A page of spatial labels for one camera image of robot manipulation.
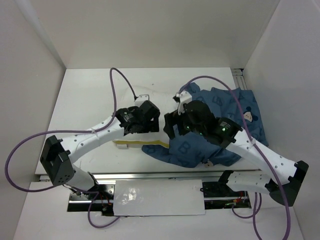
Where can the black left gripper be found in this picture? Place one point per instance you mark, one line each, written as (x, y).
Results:
(151, 125)

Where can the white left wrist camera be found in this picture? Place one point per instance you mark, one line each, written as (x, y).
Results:
(139, 100)

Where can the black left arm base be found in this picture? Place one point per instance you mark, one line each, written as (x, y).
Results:
(99, 199)

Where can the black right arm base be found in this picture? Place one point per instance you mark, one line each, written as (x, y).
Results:
(217, 195)

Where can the aluminium front rail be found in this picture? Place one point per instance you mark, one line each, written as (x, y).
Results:
(158, 175)

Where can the white glossy cover sheet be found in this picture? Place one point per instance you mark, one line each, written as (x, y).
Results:
(160, 197)

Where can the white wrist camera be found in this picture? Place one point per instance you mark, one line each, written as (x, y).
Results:
(182, 99)
(139, 100)

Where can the white pillow yellow underside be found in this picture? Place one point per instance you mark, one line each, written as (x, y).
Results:
(166, 104)

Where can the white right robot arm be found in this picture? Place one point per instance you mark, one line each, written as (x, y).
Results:
(281, 178)

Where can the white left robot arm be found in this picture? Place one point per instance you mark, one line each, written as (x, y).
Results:
(58, 156)

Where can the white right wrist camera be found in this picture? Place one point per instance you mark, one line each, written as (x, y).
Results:
(182, 99)

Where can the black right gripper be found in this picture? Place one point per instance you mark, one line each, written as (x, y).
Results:
(171, 119)

